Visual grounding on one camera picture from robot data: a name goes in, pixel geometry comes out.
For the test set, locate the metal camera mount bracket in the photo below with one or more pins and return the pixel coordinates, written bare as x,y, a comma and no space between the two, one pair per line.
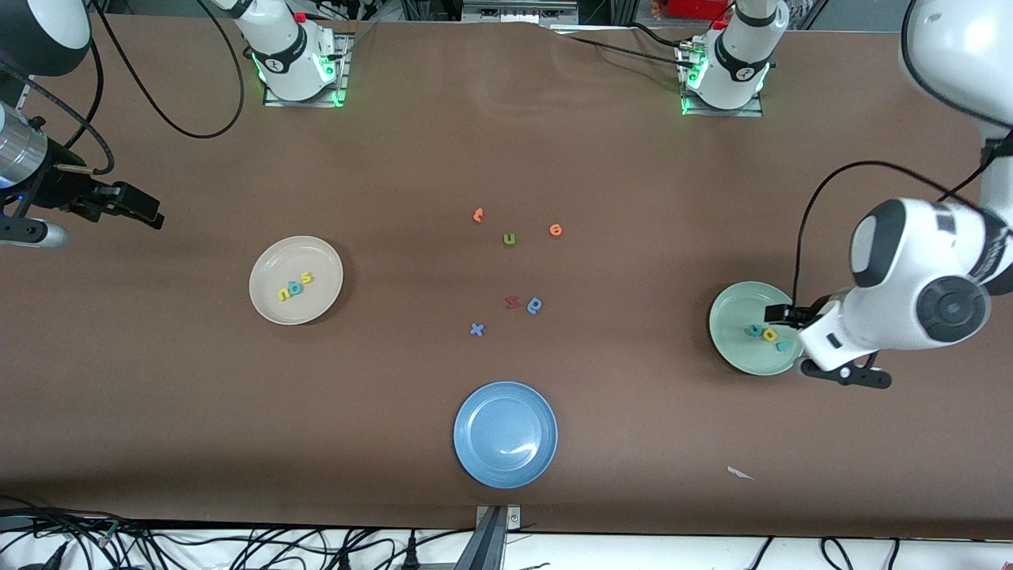
495,526

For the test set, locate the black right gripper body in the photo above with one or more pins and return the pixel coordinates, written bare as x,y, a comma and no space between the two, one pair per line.
65,188

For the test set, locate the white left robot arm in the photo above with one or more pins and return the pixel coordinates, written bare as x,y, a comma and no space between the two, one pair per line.
918,269

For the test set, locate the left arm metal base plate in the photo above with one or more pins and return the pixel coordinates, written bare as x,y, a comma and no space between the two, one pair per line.
752,112

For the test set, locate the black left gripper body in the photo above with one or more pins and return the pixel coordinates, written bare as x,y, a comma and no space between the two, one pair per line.
816,308

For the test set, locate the brown table cover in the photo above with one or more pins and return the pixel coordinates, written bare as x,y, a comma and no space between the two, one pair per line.
506,158

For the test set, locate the red box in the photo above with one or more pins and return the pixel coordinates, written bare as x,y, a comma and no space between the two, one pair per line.
696,8

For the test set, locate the blue foam letter a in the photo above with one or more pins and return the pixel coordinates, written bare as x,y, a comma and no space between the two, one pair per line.
530,305

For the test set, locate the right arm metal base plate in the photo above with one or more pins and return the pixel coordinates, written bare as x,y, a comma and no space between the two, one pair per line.
273,100

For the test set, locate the yellow letter d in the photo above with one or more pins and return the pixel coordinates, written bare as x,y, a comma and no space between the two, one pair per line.
764,337

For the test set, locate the beige brown plate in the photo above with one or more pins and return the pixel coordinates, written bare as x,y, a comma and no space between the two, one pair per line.
296,261

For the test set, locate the white paper scrap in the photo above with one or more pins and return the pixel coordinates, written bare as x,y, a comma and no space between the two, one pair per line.
737,473

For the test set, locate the light green plate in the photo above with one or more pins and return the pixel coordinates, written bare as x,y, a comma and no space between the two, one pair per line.
732,348

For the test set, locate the grey metal box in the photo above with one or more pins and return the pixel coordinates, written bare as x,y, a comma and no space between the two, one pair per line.
518,9

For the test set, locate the blue plate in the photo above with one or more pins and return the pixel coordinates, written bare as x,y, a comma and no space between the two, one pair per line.
506,435

